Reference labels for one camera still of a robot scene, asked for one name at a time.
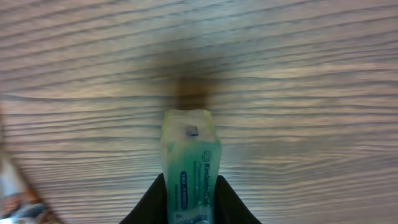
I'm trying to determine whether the beige snack pouch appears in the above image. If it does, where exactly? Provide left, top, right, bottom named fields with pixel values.
left=1, top=157, right=62, bottom=224

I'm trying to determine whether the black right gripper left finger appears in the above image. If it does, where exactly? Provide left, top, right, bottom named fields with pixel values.
left=119, top=174, right=168, bottom=224

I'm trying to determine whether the small teal gum pack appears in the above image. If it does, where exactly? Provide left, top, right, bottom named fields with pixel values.
left=160, top=110, right=222, bottom=224

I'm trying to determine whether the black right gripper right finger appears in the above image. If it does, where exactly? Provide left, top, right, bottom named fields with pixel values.
left=214, top=175, right=261, bottom=224

